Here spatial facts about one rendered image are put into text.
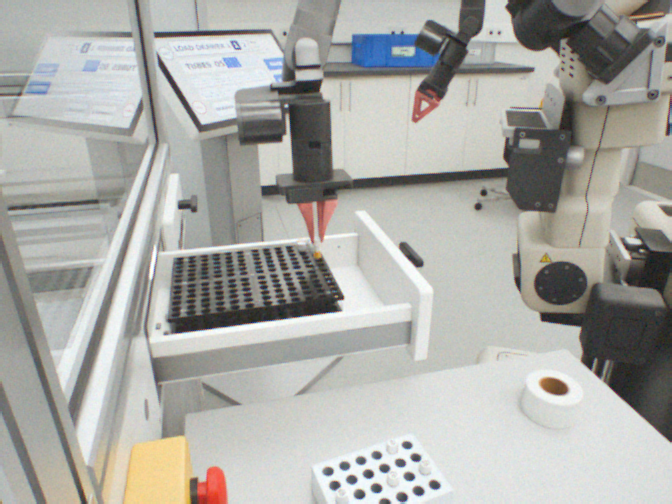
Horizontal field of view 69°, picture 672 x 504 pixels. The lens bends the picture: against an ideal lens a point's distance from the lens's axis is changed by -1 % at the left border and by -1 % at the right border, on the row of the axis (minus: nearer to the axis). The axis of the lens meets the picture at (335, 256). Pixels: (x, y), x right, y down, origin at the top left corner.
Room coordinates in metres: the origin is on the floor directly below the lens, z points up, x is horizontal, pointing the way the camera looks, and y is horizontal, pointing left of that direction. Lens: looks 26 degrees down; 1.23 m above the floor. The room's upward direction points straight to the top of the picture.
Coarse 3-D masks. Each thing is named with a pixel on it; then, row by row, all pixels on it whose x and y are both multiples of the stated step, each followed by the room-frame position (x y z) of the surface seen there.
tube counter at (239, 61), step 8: (224, 56) 1.56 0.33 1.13; (232, 56) 1.59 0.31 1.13; (240, 56) 1.62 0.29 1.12; (248, 56) 1.64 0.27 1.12; (256, 56) 1.67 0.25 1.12; (216, 64) 1.52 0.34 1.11; (224, 64) 1.54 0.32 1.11; (232, 64) 1.57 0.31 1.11; (240, 64) 1.59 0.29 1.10; (248, 64) 1.62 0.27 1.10; (256, 64) 1.64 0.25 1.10
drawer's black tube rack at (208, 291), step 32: (192, 256) 0.68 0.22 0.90; (224, 256) 0.68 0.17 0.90; (256, 256) 0.68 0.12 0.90; (288, 256) 0.68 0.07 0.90; (192, 288) 0.58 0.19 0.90; (224, 288) 0.58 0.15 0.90; (256, 288) 0.58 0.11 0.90; (288, 288) 0.58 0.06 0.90; (320, 288) 0.58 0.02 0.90; (192, 320) 0.55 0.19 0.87; (224, 320) 0.55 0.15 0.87; (256, 320) 0.54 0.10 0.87
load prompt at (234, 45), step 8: (184, 40) 1.50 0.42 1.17; (192, 40) 1.52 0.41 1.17; (200, 40) 1.54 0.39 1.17; (208, 40) 1.57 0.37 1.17; (216, 40) 1.59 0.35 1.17; (224, 40) 1.62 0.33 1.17; (232, 40) 1.64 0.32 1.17; (240, 40) 1.67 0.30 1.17; (176, 48) 1.46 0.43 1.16; (184, 48) 1.48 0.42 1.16; (192, 48) 1.50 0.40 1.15; (200, 48) 1.52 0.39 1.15; (208, 48) 1.54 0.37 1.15; (216, 48) 1.57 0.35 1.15; (224, 48) 1.59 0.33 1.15; (232, 48) 1.62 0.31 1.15; (240, 48) 1.64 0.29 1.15; (248, 48) 1.67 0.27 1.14; (176, 56) 1.43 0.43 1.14
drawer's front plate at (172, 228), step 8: (176, 176) 1.01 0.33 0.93; (168, 184) 0.96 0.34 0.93; (176, 184) 0.95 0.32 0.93; (168, 192) 0.90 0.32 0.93; (176, 192) 0.91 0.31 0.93; (168, 200) 0.86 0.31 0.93; (176, 200) 0.89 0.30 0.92; (168, 208) 0.81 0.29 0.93; (176, 208) 0.86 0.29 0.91; (168, 216) 0.77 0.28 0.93; (176, 216) 0.84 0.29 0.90; (168, 224) 0.75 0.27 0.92; (176, 224) 0.81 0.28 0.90; (184, 224) 0.98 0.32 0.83; (168, 232) 0.75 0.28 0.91; (176, 232) 0.79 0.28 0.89; (184, 232) 0.95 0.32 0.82; (168, 240) 0.75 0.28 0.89; (176, 240) 0.76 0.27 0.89; (184, 240) 0.92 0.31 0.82; (168, 248) 0.75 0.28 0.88; (176, 248) 0.76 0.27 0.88
